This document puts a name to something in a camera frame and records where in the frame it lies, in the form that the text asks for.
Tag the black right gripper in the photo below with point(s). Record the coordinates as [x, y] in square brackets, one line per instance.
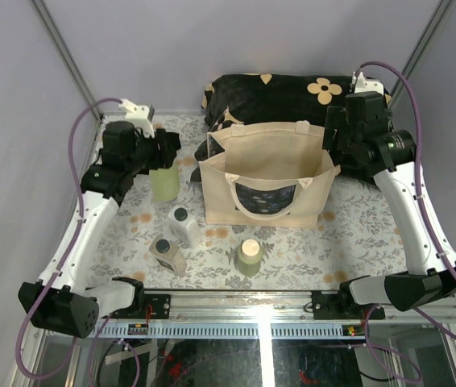
[336, 118]

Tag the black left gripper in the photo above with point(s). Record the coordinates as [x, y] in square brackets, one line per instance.
[159, 141]

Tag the green liquid bottle black cap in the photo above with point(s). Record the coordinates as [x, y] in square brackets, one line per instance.
[165, 183]

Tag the beige canvas tote bag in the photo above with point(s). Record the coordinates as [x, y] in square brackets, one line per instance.
[267, 174]

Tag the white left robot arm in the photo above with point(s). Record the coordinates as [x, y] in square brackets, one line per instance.
[87, 225]

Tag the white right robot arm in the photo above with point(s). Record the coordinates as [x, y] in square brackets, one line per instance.
[430, 272]

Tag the white bottle black cap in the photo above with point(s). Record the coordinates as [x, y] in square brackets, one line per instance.
[185, 226]

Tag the black floral plush pillow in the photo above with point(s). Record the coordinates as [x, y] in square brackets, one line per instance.
[250, 98]

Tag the floral table cloth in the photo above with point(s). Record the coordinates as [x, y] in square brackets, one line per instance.
[354, 236]

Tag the clear beige bottle black cap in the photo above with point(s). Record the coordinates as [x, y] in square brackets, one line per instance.
[168, 255]

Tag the green bottle cream cap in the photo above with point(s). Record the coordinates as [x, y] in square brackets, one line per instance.
[249, 257]

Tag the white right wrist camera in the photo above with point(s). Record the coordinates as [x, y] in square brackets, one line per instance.
[360, 84]

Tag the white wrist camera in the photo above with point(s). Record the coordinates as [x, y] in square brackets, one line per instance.
[140, 116]
[360, 84]

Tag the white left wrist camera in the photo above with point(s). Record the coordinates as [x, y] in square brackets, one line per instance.
[140, 116]

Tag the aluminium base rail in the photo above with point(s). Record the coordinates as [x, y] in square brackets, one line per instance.
[210, 314]

